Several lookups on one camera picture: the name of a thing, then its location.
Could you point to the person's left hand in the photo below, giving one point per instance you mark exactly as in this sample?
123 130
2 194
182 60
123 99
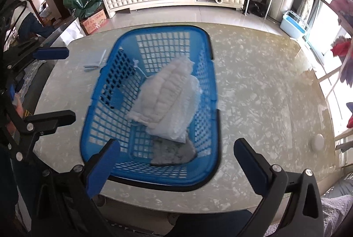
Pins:
18 107

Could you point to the grey knitted cloth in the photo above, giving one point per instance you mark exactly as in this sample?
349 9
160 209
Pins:
331 215

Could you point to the pink printed cardboard box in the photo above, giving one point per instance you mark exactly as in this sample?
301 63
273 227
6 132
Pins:
95 22

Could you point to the light blue plastic bin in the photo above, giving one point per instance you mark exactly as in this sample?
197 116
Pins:
292 25

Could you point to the black bag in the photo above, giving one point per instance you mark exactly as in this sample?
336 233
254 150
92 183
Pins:
258 9

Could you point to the light blue cloth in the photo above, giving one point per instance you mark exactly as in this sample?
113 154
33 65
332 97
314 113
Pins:
93 61

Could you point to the white spray bottle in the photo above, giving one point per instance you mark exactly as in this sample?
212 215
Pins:
317 141

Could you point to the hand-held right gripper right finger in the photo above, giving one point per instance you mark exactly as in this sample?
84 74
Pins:
251 168

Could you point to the red garment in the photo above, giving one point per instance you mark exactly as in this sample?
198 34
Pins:
342 48

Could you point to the wooden drying rack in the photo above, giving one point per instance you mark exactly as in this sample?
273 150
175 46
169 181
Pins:
331 72

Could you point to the white sheer garment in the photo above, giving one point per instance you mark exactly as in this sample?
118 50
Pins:
189 112

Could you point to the white quilted garment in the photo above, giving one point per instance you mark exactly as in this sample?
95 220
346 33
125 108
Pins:
162 88

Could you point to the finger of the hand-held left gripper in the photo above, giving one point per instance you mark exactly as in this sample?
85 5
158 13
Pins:
51 53
49 119

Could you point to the white shopping bag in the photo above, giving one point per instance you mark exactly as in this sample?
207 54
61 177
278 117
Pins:
70 31

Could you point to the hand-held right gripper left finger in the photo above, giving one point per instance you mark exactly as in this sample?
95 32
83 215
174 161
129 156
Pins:
103 168

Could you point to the blue plastic basket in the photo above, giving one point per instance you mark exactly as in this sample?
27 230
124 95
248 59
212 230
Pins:
124 35

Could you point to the green plastic bag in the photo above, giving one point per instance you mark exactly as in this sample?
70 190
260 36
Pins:
82 3

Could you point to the pink garment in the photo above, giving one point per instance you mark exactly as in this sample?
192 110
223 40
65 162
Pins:
343 9

